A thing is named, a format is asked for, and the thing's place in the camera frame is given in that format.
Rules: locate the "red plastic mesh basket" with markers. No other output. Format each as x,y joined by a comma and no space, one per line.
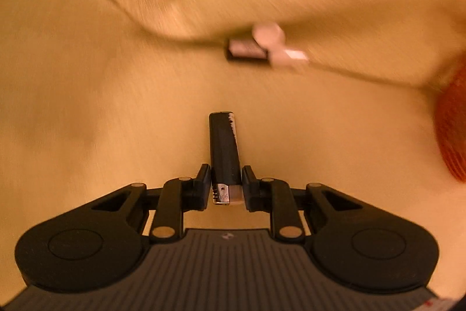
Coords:
450,124

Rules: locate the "black rectangular lighter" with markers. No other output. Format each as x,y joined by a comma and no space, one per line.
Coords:
226,177

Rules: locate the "yellow-green blanket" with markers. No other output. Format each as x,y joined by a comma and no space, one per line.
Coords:
96,94

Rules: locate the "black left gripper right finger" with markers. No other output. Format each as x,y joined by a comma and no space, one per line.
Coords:
274,197

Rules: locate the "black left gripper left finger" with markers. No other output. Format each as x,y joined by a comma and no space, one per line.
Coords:
177,196

